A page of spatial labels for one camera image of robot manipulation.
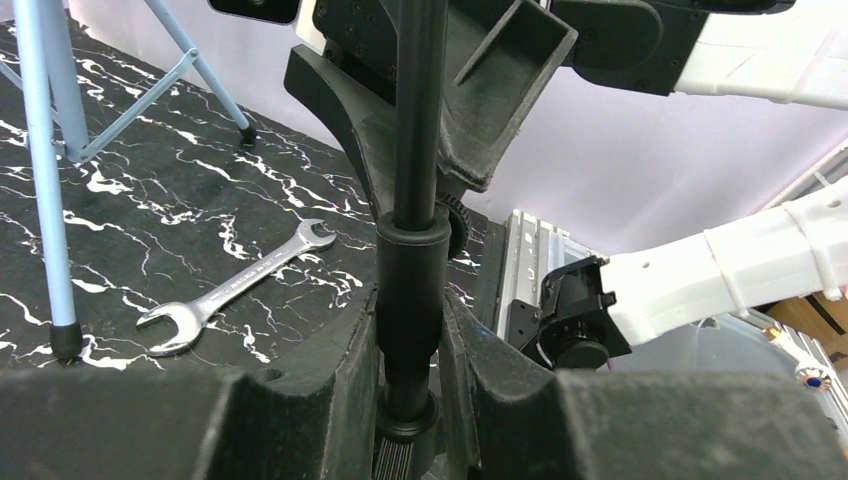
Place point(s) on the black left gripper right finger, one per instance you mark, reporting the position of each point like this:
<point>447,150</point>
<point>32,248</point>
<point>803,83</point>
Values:
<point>508,418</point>

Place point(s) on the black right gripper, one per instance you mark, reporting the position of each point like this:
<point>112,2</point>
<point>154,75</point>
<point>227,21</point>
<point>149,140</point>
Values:
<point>358,33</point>

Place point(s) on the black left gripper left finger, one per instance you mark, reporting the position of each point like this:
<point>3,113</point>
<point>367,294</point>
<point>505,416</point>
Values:
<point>308,415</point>

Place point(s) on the black tripod shock-mount stand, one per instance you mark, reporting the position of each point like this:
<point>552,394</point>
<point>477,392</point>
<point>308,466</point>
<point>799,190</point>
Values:
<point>413,244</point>

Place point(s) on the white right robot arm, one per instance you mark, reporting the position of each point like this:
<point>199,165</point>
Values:
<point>655,128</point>

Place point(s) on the silver open-end wrench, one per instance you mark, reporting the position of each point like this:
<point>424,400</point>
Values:
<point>191,318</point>

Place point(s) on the blue tripod music stand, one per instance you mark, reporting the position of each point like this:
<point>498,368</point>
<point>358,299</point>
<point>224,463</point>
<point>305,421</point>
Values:
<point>56,126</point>

